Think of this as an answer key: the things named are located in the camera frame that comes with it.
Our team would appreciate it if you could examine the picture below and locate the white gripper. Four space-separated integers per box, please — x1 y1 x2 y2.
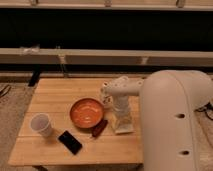
110 97 134 131

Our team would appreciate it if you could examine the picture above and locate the white sponge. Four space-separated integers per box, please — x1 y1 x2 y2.
114 122 134 134

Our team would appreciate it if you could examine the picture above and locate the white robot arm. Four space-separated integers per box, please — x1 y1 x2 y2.
101 70 213 171

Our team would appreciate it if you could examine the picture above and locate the orange ceramic bowl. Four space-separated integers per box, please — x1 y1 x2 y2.
70 98 104 129

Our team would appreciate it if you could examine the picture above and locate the brown snack bar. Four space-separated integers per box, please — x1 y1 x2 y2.
92 120 108 138

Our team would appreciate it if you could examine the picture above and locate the wooden table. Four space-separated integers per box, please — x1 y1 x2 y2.
8 78 143 166

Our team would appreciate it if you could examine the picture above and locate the black smartphone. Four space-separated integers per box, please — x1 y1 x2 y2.
58 131 82 155

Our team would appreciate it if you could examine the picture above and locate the white paper cup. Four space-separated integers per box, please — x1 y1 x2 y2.
30 113 53 137

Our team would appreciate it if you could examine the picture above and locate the grey metal rail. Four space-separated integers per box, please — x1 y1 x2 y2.
0 47 213 67

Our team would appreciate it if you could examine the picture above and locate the black cable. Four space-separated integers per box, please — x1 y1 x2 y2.
0 84 12 98

